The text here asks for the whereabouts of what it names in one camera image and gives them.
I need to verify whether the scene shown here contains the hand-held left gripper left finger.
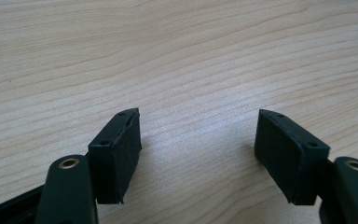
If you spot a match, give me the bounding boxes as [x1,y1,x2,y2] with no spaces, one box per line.
[87,107,144,205]

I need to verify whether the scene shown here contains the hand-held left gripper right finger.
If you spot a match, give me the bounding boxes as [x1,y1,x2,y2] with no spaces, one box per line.
[254,108,331,206]

